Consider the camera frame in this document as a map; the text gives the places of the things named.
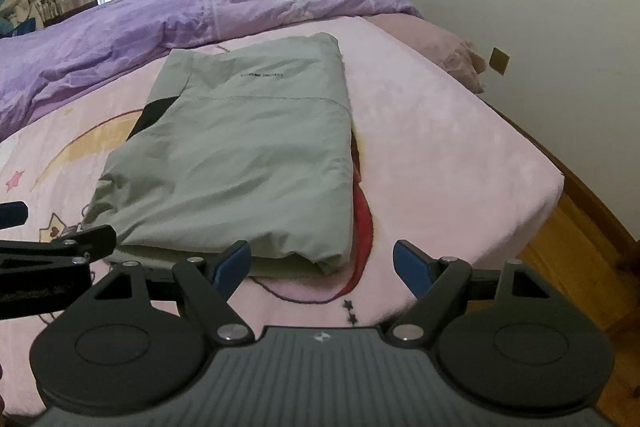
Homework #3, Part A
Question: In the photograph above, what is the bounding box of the pile of clothes by curtain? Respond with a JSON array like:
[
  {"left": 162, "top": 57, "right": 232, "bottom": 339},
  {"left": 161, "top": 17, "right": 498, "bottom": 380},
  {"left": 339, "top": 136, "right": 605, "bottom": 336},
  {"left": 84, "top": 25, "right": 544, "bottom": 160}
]
[{"left": 0, "top": 0, "right": 43, "bottom": 38}]

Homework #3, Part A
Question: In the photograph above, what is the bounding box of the purple duvet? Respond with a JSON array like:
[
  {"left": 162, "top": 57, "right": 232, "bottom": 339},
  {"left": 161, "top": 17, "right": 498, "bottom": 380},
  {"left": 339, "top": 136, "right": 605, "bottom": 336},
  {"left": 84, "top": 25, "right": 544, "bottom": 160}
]
[{"left": 1, "top": 0, "right": 419, "bottom": 138}]

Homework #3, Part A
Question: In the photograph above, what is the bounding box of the brass low wall socket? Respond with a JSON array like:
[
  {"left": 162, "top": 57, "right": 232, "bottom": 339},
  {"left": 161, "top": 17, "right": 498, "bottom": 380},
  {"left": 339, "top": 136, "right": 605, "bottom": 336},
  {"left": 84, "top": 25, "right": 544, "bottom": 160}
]
[{"left": 489, "top": 48, "right": 511, "bottom": 76}]

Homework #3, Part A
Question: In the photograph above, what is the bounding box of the pink pillow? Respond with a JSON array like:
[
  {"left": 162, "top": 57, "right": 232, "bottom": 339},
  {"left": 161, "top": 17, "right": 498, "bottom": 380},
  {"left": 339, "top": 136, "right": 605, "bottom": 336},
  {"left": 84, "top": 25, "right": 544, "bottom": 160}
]
[{"left": 366, "top": 14, "right": 487, "bottom": 94}]

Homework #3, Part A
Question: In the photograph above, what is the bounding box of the grey and black jacket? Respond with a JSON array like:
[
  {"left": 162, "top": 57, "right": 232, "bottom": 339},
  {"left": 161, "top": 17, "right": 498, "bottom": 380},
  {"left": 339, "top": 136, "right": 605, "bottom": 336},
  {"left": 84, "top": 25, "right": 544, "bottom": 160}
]
[{"left": 84, "top": 32, "right": 355, "bottom": 277}]

